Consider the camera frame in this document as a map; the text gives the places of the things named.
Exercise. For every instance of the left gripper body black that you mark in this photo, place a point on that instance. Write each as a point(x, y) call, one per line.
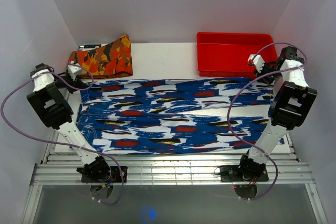
point(60, 84)

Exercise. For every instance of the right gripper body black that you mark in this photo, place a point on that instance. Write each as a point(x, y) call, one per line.
point(269, 79)

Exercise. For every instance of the blue white red patterned trousers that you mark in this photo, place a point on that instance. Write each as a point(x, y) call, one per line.
point(173, 116)

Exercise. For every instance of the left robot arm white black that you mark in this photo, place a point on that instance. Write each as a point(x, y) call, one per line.
point(55, 112)

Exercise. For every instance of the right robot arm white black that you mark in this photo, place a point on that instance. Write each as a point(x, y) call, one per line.
point(293, 99)

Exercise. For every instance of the orange camouflage folded trousers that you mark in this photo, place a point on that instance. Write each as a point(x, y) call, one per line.
point(112, 60)

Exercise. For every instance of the small blue white label card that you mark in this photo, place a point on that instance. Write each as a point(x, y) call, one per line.
point(89, 46)

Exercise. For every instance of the red plastic tray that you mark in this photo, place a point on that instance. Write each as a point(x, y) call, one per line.
point(226, 54)

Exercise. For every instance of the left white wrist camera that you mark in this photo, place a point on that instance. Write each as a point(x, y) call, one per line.
point(74, 70)

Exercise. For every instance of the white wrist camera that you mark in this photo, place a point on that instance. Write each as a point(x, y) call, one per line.
point(74, 70)
point(257, 62)

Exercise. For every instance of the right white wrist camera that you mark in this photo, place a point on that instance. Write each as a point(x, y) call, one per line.
point(257, 62)

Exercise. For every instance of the aluminium rail frame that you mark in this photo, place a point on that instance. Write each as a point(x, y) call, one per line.
point(184, 169)

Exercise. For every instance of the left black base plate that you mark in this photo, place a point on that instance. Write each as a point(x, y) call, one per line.
point(111, 175)

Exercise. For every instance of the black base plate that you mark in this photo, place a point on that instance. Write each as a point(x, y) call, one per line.
point(231, 173)
point(111, 175)

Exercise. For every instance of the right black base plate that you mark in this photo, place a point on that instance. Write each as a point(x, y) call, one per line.
point(231, 173)

